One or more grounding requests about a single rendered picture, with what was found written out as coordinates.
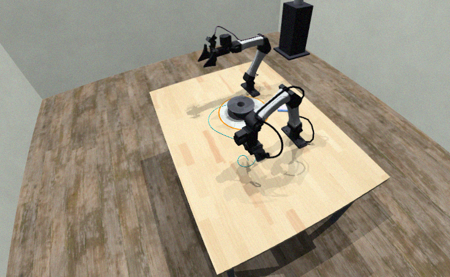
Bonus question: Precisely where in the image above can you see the white flat disc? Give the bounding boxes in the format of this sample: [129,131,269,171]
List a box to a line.
[219,97,264,129]

